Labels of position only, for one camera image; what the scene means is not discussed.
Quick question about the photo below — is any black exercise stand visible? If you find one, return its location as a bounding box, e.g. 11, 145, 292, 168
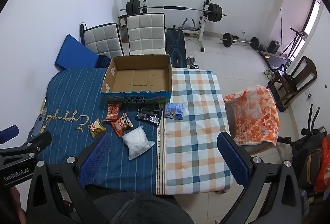
284, 27, 307, 58

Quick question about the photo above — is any black treadmill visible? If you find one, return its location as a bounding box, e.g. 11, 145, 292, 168
258, 50, 293, 67

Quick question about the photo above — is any blue clear packet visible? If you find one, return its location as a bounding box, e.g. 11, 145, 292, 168
164, 102, 186, 120

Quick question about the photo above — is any black weight bench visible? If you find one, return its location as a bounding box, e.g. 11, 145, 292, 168
165, 25, 188, 68

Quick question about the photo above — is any black foil packet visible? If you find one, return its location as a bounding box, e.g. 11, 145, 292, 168
135, 107, 163, 125

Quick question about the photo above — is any dark wooden chair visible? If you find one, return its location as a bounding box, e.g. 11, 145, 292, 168
267, 56, 318, 112

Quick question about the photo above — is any plaid bed sheet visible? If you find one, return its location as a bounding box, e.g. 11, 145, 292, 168
157, 68, 235, 195

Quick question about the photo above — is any grey exercise equipment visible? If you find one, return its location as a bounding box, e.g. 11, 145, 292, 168
182, 18, 196, 31

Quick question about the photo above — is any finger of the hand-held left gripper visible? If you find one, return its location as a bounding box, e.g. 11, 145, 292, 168
22, 131, 53, 160
0, 125, 20, 140

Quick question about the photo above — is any dark blue cloth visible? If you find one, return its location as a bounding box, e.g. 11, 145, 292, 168
97, 54, 112, 68

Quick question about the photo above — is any orange floral blanket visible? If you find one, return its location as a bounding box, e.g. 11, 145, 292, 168
224, 85, 280, 146

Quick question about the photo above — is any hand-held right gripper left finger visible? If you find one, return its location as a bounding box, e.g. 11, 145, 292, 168
26, 132, 112, 224

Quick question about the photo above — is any red floral snack packet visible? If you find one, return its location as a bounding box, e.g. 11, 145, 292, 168
104, 102, 121, 121

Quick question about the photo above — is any black speaker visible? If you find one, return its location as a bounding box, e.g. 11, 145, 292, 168
267, 40, 280, 54

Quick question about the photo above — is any white padded chair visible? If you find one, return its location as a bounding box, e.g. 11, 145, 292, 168
83, 22, 124, 59
126, 13, 167, 56

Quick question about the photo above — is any gold snack packet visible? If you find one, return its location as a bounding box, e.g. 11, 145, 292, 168
88, 119, 107, 138

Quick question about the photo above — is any blue striped blanket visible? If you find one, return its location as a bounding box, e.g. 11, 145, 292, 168
27, 67, 167, 195

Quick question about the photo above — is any panda print snack packet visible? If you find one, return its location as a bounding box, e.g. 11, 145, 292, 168
111, 113, 134, 137

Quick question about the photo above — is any long barbell with black plates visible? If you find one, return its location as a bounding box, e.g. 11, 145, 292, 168
119, 0, 227, 23

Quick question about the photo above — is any cardboard box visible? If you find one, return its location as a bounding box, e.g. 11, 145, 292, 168
100, 54, 173, 106

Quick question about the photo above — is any window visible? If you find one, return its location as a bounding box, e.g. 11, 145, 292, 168
304, 0, 324, 34

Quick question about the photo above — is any red plastic bag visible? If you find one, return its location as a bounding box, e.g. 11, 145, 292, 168
313, 134, 330, 193

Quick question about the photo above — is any black narrow bag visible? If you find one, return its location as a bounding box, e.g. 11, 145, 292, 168
79, 22, 87, 45

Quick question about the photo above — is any white soft plastic bag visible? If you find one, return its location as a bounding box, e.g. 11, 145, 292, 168
122, 125, 155, 161

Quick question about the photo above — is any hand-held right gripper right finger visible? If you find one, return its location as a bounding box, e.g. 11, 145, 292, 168
217, 132, 303, 224

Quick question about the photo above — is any short barbell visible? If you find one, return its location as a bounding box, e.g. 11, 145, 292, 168
220, 32, 259, 50

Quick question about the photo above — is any blue foam mat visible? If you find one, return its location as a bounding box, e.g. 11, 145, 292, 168
54, 34, 100, 71

